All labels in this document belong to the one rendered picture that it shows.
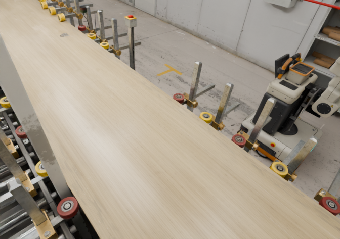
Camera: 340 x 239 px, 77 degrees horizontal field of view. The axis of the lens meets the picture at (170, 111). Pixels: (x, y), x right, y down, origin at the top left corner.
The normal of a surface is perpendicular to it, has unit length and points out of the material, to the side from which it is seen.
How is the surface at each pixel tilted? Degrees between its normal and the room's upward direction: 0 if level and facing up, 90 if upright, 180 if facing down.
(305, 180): 0
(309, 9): 90
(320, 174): 0
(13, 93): 90
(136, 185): 0
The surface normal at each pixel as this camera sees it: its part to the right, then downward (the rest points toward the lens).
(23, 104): 0.68, 0.53
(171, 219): 0.08, -0.75
